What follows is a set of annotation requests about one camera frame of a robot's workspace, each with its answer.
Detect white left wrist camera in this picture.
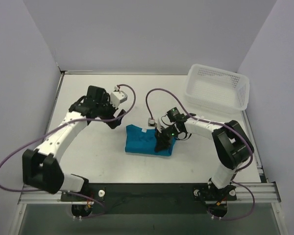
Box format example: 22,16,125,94
110,86,128,109

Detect aluminium mounting rail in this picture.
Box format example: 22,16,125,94
18,183,281,205

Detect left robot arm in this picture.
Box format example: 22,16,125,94
22,86,127,201

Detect white perforated plastic basket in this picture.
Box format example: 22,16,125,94
184,64,250,114

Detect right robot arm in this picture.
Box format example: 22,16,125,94
148,107,254,200

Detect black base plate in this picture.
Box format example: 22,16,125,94
60,183,237,217

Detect teal t shirt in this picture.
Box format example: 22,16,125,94
124,124,175,157

